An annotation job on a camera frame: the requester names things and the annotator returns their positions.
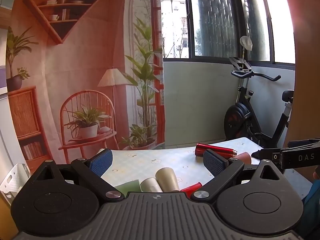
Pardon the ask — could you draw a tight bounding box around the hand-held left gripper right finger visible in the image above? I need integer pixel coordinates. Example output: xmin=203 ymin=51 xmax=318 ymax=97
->
xmin=190 ymin=149 xmax=286 ymax=202

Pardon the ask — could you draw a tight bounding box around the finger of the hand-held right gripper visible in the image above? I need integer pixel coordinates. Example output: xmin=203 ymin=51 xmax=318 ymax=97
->
xmin=251 ymin=149 xmax=281 ymax=161

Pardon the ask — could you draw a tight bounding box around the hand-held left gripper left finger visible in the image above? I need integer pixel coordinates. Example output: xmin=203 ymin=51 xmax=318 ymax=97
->
xmin=32 ymin=148 xmax=125 ymax=201

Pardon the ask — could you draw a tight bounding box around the brown cup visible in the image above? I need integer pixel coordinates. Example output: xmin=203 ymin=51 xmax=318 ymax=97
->
xmin=234 ymin=152 xmax=251 ymax=165

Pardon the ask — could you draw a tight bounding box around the red cup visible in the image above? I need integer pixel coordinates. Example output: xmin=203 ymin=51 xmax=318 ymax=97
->
xmin=180 ymin=181 xmax=202 ymax=198

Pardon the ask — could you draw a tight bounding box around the green cup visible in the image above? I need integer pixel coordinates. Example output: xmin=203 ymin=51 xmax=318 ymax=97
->
xmin=114 ymin=179 xmax=142 ymax=195

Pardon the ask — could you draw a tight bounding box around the beige cup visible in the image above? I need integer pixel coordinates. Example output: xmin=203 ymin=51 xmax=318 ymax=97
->
xmin=155 ymin=167 xmax=181 ymax=193

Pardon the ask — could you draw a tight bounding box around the white cup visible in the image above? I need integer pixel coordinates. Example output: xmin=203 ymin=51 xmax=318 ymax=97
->
xmin=140 ymin=177 xmax=163 ymax=193

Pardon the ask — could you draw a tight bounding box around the red metal bottle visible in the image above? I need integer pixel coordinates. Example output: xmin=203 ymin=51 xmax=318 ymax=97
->
xmin=195 ymin=143 xmax=238 ymax=158

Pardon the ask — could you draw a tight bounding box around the black exercise bike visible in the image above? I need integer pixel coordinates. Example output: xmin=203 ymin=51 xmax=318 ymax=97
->
xmin=223 ymin=56 xmax=295 ymax=148

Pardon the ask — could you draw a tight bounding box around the blue clothing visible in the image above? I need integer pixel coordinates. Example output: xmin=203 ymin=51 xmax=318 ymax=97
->
xmin=299 ymin=182 xmax=320 ymax=240

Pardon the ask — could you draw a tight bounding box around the floral table cloth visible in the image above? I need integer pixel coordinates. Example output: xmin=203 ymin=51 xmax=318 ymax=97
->
xmin=99 ymin=137 xmax=313 ymax=200

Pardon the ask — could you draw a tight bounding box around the white perforated plastic basket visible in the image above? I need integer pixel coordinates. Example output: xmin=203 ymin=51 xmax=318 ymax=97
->
xmin=0 ymin=163 xmax=31 ymax=203

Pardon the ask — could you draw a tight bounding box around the printed room backdrop cloth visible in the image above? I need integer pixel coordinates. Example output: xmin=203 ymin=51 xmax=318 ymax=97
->
xmin=5 ymin=0 xmax=166 ymax=168

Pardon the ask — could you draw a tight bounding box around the orange board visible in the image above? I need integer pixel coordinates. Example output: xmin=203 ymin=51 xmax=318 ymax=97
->
xmin=281 ymin=0 xmax=320 ymax=183

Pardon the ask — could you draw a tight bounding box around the white plastic bag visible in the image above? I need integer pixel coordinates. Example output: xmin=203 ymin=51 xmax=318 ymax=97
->
xmin=239 ymin=36 xmax=253 ymax=51

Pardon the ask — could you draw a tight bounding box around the dark framed window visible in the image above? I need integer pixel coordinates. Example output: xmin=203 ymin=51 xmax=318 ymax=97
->
xmin=160 ymin=0 xmax=297 ymax=65

